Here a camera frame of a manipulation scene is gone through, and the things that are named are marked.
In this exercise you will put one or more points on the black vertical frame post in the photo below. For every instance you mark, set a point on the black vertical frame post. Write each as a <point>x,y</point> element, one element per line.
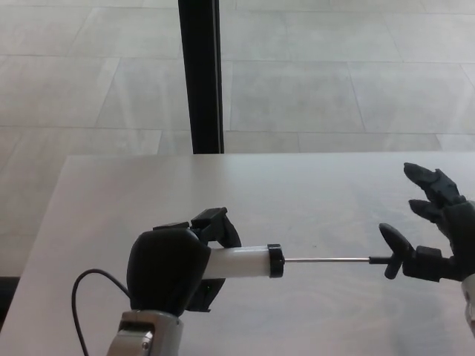
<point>202,74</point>

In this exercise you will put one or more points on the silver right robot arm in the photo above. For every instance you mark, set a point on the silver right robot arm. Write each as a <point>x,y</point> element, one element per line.
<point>470,296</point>

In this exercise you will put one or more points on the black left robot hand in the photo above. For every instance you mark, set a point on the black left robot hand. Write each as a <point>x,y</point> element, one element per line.
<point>163,267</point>

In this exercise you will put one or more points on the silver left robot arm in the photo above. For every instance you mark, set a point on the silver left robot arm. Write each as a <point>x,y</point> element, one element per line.
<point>148,335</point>

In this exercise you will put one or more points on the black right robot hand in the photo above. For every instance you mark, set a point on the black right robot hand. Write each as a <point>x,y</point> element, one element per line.
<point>462,237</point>

